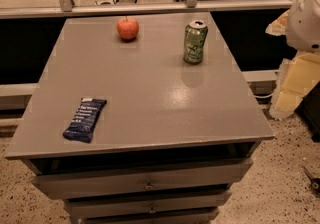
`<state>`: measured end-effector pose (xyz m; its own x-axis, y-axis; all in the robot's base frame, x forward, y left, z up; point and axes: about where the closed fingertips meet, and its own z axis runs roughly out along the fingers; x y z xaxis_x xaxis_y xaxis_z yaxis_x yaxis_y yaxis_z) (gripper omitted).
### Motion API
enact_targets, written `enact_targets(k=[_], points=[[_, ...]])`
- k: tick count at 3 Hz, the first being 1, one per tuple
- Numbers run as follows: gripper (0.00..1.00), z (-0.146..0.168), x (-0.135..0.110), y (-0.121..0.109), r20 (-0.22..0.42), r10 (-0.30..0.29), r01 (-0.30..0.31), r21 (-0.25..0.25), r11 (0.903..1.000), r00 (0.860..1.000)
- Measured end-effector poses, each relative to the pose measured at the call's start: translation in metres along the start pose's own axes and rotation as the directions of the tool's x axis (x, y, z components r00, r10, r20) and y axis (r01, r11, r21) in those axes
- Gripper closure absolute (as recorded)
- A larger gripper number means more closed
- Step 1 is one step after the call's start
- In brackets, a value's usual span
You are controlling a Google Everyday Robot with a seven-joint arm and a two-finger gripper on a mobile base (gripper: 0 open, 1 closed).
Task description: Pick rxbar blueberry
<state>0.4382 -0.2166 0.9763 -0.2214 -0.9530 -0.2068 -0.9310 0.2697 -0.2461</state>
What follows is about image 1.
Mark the blue rxbar wrapper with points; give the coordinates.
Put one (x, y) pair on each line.
(83, 124)

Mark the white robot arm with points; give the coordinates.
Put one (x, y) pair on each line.
(303, 26)

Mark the green soda can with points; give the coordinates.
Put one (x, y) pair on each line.
(194, 40)

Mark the grey drawer cabinet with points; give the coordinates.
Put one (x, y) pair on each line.
(171, 140)

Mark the black caster wheel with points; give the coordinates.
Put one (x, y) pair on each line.
(315, 182)

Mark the red apple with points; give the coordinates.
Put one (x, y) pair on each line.
(127, 28)

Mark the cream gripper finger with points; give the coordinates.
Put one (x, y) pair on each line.
(295, 79)
(279, 26)

